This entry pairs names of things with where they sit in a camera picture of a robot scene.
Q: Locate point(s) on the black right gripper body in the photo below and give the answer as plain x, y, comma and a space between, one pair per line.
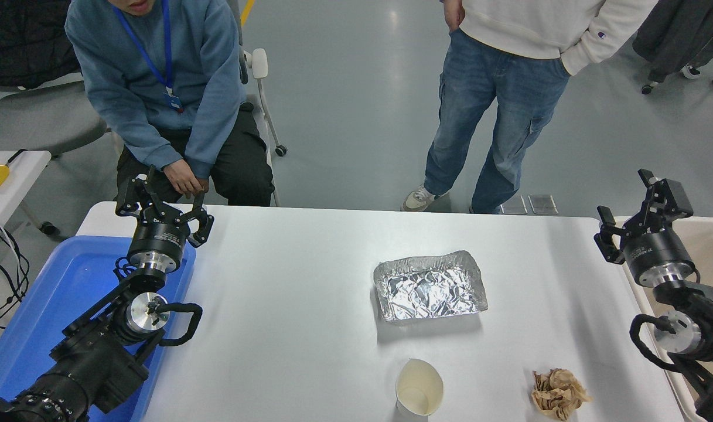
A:
658, 252

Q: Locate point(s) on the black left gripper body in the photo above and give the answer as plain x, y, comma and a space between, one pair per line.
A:
159, 239

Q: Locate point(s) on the white paper cup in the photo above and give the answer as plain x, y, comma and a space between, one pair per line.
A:
419, 384

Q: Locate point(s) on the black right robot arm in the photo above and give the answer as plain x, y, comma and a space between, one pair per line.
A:
705, 319

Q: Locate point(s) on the crumpled tan paper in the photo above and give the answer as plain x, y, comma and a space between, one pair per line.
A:
558, 394

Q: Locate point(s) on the seated person's hand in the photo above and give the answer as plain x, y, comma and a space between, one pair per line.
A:
183, 176

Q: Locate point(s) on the standing person's hand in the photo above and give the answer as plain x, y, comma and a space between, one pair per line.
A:
453, 14

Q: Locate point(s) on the metal floor plate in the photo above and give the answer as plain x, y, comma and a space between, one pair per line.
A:
543, 204
514, 205

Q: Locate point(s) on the blue plastic tray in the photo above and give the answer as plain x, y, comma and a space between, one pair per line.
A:
51, 293

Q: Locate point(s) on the small white side table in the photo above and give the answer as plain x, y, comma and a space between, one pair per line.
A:
10, 199

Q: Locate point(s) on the grey office chair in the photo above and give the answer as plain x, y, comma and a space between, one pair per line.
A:
40, 120

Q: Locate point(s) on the chair with white casters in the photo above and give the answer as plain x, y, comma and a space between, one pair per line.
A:
691, 72

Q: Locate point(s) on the seated person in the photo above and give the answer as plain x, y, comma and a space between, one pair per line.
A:
157, 76

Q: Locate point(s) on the white framed chair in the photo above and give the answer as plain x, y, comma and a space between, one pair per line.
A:
261, 88

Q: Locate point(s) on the dark grey coat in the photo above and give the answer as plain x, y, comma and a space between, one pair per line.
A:
678, 29

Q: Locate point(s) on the standing person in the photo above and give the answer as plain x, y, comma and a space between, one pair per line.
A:
497, 99

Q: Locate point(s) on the silver foil tray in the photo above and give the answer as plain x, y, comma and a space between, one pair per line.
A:
429, 288

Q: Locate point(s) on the black jacket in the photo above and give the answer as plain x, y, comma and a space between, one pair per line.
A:
22, 41

